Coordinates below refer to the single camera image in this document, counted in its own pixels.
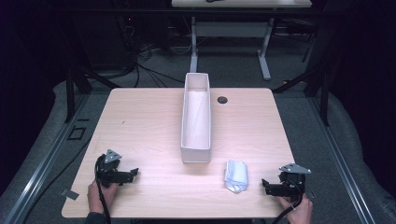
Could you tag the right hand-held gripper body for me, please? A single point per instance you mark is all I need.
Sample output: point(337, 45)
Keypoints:
point(289, 183)

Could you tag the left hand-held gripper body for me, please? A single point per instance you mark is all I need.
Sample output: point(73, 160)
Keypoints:
point(113, 175)

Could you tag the light blue cloth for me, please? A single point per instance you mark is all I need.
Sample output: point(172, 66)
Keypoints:
point(236, 175)

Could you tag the long white box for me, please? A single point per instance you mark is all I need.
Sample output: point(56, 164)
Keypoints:
point(196, 155)

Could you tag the person's left hand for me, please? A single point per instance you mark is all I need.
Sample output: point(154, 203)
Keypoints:
point(98, 196)

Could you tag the person's right hand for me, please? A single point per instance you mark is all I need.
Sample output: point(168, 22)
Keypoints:
point(302, 211)

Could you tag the wooden table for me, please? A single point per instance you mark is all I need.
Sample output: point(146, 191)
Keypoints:
point(146, 130)

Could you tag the grey tape piece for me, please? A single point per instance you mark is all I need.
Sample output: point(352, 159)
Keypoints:
point(69, 194)

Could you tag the round grey table grommet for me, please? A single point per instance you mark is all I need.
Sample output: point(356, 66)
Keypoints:
point(222, 100)

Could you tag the black metal stand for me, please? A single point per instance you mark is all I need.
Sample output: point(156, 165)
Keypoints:
point(73, 90)
point(317, 84)

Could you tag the white desk with metal legs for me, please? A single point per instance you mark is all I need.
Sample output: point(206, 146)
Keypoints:
point(230, 29)

